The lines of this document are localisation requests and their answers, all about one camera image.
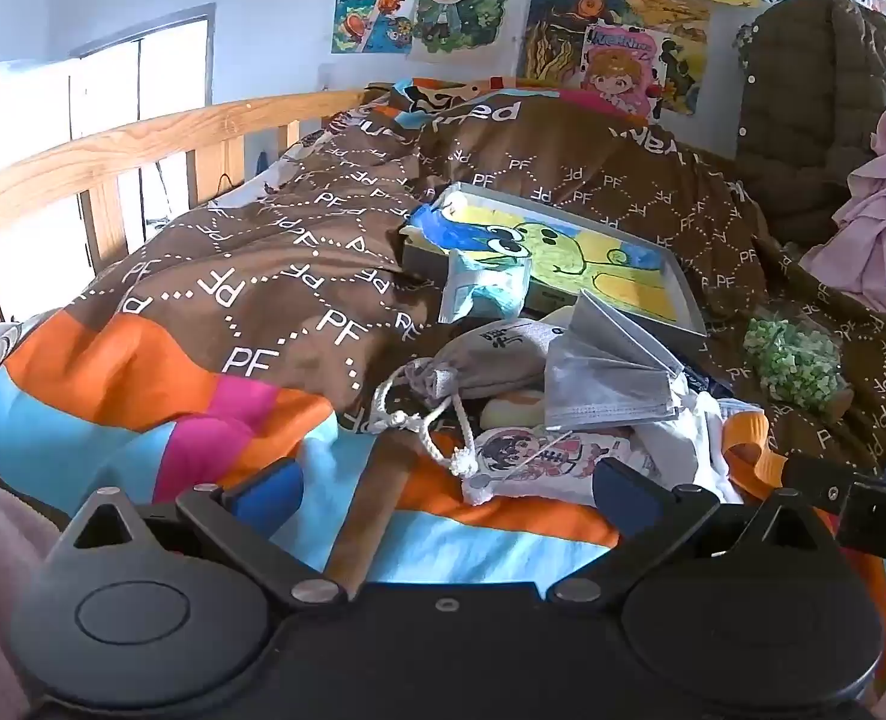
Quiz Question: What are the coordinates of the blue white face mask packet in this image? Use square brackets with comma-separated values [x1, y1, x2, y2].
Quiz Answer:
[439, 247, 532, 323]

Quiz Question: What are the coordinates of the green pompom bundle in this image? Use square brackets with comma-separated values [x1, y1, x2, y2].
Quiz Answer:
[743, 315, 845, 413]

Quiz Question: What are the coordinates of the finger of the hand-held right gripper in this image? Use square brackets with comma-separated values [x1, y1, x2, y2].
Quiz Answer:
[782, 454, 886, 517]

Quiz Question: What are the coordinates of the brown orange blue printed blanket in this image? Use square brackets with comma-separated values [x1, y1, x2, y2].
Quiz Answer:
[0, 79, 886, 683]

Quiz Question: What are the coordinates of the blond boy wall poster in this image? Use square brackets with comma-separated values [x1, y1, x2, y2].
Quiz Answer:
[407, 0, 530, 65]

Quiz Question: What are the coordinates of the swirling night sky wall poster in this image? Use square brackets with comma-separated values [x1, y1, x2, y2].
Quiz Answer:
[521, 0, 631, 83]

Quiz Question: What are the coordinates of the olive quilted puffer jacket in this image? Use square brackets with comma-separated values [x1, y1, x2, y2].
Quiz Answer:
[735, 0, 886, 241]

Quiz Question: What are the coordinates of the grey drawstring pouch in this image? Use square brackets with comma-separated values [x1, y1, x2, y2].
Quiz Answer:
[371, 319, 567, 479]

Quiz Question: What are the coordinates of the orange fabric strap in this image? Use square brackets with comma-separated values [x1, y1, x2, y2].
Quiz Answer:
[720, 409, 789, 503]

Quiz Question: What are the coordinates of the yellow field wall poster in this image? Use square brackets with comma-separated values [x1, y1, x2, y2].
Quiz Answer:
[626, 0, 712, 117]

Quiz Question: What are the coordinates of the wooden bed rail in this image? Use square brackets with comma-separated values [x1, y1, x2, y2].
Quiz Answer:
[0, 86, 373, 323]

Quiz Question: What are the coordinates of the grey face mask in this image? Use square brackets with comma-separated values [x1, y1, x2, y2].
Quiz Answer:
[543, 289, 687, 432]

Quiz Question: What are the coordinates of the bright window with grey frame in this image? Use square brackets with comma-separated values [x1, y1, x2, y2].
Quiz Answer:
[0, 4, 215, 316]

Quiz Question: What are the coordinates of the pink garment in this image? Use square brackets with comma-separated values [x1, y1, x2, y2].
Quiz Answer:
[798, 109, 886, 316]

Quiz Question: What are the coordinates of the grey box with colourful drawing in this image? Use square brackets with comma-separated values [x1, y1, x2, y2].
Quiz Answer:
[401, 181, 708, 361]

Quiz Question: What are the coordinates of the orange dress girl wall poster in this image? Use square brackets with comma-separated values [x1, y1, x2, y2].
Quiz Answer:
[330, 0, 423, 55]

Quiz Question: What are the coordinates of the pink orange-haired character wall poster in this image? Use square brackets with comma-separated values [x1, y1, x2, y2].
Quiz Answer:
[579, 21, 672, 119]

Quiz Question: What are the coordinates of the white cloth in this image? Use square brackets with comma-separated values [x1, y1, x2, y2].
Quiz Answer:
[633, 375, 766, 503]

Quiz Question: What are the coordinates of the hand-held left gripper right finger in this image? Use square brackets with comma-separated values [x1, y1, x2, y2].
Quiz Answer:
[548, 456, 840, 608]

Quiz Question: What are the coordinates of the white cartoon print pouch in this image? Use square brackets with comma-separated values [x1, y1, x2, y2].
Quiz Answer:
[461, 426, 639, 507]

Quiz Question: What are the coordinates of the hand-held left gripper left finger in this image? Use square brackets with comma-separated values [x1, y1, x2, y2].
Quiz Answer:
[56, 456, 354, 611]

